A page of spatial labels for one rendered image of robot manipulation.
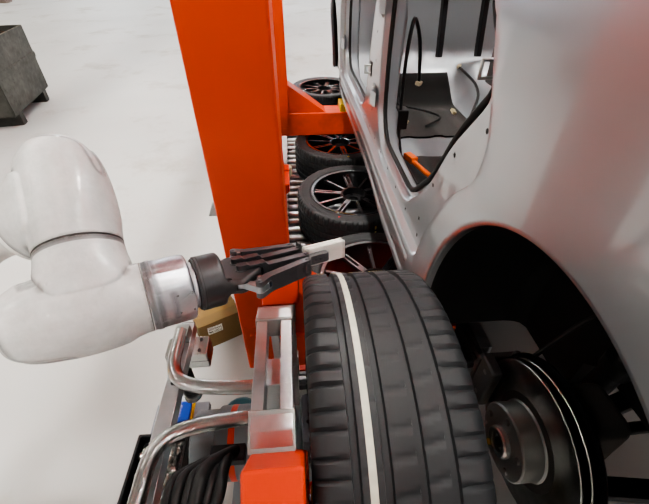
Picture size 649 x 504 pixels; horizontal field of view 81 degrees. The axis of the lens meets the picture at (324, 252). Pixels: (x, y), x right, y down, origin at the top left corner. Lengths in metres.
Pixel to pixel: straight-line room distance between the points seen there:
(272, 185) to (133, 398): 1.45
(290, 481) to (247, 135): 0.61
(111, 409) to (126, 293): 1.61
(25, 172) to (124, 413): 1.58
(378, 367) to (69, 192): 0.45
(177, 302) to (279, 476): 0.24
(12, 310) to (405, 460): 0.48
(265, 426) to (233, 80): 0.59
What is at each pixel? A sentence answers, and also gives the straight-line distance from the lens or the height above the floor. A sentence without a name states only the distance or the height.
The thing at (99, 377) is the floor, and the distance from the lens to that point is 2.22.
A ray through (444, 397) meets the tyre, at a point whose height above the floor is 1.16.
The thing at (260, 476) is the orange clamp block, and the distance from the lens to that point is 0.51.
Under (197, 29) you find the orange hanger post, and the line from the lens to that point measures 0.77.
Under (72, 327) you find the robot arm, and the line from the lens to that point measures 0.50.
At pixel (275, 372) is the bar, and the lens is 0.66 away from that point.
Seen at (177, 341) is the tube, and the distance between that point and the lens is 0.84.
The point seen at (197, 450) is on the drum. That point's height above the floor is 0.90.
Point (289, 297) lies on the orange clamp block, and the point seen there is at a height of 1.08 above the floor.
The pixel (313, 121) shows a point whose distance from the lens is 2.87.
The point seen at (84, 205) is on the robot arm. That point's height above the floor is 1.39.
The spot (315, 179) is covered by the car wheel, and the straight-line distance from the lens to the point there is 2.35.
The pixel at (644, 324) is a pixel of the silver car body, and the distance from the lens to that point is 0.49.
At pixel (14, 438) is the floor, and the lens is 2.22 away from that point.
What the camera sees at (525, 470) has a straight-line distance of 0.89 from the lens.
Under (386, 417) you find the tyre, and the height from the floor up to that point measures 1.16.
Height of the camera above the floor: 1.64
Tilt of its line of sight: 40 degrees down
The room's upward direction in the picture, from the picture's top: straight up
